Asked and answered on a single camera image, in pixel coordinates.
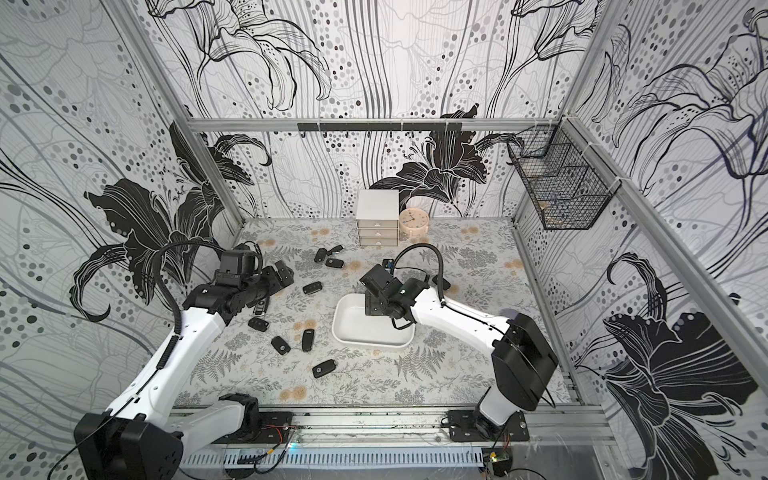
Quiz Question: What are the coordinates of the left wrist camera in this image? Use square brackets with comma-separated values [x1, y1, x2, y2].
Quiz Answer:
[218, 246, 259, 277]

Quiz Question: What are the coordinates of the white mini drawer cabinet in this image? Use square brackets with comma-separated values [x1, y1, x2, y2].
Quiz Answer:
[356, 189, 400, 247]

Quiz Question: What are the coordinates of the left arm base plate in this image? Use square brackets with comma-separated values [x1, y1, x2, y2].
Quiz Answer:
[214, 411, 294, 445]

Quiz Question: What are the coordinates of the white storage tray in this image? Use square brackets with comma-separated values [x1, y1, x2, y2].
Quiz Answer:
[331, 293, 415, 350]

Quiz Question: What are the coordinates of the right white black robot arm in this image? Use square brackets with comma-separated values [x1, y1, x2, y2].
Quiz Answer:
[360, 265, 559, 427]

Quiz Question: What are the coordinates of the pink round alarm clock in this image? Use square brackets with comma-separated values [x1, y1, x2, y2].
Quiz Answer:
[398, 207, 430, 237]

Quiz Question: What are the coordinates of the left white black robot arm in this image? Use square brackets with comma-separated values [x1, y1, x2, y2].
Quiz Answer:
[73, 251, 294, 479]

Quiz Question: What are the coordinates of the black wire wall basket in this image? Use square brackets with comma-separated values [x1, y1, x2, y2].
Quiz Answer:
[506, 119, 614, 231]

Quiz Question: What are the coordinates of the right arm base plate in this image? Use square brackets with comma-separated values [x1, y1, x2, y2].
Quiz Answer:
[440, 409, 530, 444]

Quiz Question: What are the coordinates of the black flip key upper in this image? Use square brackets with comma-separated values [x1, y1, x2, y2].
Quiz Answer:
[314, 248, 328, 263]

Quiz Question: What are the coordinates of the white cable duct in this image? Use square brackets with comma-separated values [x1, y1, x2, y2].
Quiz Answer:
[181, 446, 484, 470]

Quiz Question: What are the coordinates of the black VW key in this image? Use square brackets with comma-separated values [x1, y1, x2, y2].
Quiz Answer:
[325, 258, 345, 269]

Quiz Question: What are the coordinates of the black key with buttons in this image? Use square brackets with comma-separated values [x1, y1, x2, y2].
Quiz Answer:
[302, 281, 323, 295]

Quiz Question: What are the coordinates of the silver black BMW key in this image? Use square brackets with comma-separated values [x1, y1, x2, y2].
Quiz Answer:
[253, 298, 269, 317]

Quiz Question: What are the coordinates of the black key front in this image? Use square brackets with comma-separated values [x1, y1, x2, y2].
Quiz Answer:
[312, 359, 337, 379]

